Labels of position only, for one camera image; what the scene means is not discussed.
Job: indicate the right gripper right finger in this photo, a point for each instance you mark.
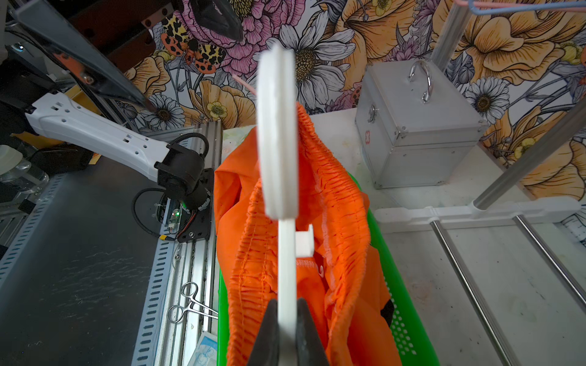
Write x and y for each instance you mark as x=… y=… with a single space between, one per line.
x=310 y=351

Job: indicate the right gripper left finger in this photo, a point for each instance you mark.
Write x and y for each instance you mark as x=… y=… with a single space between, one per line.
x=266 y=347

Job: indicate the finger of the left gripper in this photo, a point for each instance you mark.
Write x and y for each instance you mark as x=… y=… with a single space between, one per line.
x=218 y=16

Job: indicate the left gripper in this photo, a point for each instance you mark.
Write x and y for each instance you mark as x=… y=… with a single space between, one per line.
x=78 y=55

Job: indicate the orange shorts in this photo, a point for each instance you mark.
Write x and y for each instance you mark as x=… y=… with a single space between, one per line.
x=342 y=282

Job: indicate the white hanger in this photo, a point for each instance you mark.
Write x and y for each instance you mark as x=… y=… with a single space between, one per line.
x=277 y=141

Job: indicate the pink hanger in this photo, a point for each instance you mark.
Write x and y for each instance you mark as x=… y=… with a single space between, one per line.
x=500 y=5

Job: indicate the blue hanger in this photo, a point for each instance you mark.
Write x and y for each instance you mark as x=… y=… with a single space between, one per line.
x=545 y=7

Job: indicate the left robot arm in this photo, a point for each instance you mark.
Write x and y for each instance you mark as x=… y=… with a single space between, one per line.
x=50 y=113

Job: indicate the surgical mask packet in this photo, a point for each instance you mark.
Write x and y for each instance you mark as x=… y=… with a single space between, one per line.
x=206 y=351

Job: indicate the metal surgical scissors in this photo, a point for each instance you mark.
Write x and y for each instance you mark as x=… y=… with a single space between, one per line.
x=189 y=292

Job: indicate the green plastic basket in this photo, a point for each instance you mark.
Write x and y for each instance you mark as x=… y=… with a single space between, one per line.
x=411 y=340

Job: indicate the silver metal case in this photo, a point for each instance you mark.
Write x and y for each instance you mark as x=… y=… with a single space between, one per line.
x=415 y=126

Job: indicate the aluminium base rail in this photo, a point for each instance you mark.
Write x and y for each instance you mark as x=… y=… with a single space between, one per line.
x=160 y=342

